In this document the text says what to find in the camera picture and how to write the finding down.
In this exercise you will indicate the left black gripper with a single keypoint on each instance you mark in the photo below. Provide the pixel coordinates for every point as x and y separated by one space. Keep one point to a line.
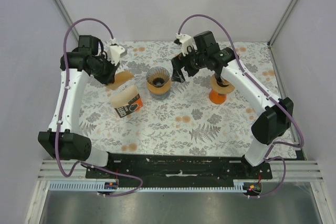
110 78

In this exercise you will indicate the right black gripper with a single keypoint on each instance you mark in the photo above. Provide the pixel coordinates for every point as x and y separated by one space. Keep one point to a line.
178 63

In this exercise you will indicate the brown paper coffee filter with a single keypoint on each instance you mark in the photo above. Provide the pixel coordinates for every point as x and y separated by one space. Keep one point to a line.
119 79

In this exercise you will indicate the grey glass dripper cone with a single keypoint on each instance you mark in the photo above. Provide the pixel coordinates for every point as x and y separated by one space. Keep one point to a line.
157 76

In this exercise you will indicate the coffee filter package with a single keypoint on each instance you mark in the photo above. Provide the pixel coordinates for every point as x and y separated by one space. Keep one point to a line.
127 102

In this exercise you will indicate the orange glass carafe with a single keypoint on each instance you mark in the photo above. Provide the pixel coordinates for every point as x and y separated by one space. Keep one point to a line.
217 98

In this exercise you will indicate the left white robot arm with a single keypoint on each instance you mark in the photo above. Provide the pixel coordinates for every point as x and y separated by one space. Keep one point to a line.
63 140

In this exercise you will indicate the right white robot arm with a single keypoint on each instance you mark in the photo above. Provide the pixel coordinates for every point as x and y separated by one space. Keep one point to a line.
202 51

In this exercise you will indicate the floral tablecloth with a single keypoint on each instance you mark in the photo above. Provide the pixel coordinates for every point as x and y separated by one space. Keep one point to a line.
185 123

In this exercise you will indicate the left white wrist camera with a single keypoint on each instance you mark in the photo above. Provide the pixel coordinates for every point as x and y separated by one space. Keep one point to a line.
115 52

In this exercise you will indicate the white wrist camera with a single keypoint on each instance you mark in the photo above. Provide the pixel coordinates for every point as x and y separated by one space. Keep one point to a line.
115 52
186 43

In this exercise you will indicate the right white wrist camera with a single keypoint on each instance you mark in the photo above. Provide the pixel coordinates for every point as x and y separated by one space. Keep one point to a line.
186 43

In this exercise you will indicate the black mounting base plate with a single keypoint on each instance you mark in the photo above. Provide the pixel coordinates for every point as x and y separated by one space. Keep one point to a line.
170 170

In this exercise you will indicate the white slotted cable duct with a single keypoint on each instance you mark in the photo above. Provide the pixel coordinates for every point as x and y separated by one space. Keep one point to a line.
111 186

